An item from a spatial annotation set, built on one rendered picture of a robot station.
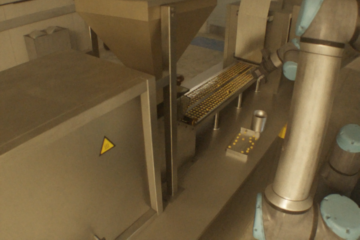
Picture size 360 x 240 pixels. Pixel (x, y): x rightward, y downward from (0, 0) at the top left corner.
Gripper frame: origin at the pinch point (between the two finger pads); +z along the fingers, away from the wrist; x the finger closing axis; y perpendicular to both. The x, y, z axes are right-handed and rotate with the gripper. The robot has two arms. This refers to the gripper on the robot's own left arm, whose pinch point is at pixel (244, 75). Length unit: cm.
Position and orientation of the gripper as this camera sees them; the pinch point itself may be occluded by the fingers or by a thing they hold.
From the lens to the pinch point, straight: 151.5
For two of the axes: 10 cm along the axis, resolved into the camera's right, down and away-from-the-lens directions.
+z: -5.6, 3.9, 7.3
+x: 6.1, -4.0, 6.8
